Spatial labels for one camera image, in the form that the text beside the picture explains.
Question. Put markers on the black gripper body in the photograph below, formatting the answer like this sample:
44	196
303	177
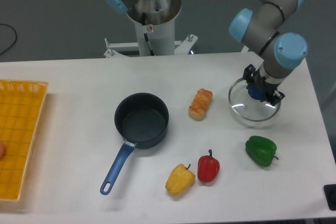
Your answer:
264	85

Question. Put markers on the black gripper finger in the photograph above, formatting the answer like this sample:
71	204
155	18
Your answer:
248	75
275	97

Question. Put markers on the glass lid with blue knob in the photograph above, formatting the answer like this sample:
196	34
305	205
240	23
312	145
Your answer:
246	106

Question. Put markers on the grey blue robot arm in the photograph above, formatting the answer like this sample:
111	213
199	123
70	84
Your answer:
258	31

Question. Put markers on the green bell pepper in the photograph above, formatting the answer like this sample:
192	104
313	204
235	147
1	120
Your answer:
261	150

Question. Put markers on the orange glazed bread loaf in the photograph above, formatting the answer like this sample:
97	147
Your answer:
200	104

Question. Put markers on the red bell pepper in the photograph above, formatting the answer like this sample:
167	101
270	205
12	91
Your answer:
208	168

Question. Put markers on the black device at table corner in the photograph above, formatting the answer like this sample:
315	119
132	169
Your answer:
330	194

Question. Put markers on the yellow bell pepper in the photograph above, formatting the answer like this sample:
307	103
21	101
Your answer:
179	180

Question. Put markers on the yellow woven basket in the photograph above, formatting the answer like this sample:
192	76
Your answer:
22	102

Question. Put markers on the orange round object in basket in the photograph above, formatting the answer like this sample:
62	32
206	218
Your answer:
2	149

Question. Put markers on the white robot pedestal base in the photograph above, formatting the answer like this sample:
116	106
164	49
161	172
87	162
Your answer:
154	22

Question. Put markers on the dark saucepan with blue handle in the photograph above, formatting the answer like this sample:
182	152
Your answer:
142	120

